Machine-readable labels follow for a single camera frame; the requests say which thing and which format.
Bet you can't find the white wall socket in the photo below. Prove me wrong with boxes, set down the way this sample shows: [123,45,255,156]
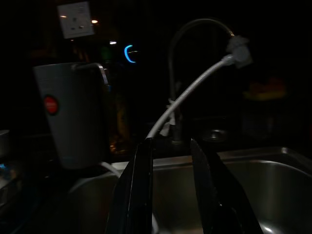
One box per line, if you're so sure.
[57,1,96,39]

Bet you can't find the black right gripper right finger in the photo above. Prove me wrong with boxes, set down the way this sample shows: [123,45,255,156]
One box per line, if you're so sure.
[190,137,269,234]

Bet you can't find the grey water filter canister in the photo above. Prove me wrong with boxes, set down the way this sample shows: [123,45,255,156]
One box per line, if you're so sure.
[33,62,111,170]

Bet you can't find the yellow and red sponge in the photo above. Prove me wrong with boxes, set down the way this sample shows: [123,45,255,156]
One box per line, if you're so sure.
[243,78,287,100]

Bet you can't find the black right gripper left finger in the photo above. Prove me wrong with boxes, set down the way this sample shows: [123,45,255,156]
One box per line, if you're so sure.
[104,137,154,234]

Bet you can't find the white faucet hose with adapter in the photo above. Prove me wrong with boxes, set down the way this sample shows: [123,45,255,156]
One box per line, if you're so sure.
[145,35,254,141]

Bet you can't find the chrome gooseneck faucet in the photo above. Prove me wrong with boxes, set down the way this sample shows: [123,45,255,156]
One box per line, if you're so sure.
[168,18,236,147]

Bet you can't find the thin white filter tube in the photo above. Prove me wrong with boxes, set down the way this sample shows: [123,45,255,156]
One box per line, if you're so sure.
[101,160,122,178]

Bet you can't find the stainless steel sink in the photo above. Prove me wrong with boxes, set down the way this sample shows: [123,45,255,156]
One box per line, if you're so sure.
[68,146,312,234]

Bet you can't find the chrome countertop knob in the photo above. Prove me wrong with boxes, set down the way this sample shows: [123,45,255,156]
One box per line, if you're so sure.
[202,128,230,143]

